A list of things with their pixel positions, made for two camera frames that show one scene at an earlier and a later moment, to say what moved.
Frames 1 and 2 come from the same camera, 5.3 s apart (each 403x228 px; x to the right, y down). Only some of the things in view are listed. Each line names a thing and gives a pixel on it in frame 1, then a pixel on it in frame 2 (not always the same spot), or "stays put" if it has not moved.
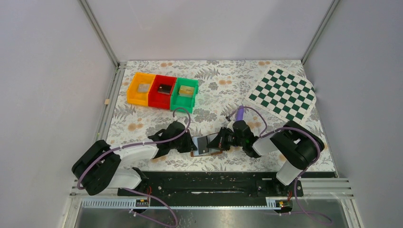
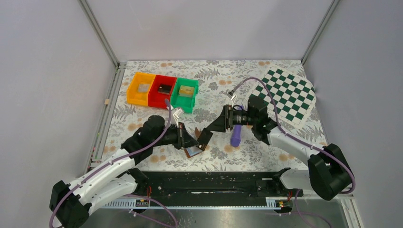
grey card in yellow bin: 143,88 stays put
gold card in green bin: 186,91 stays put
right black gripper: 215,143 → 225,121
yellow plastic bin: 138,91 stays put
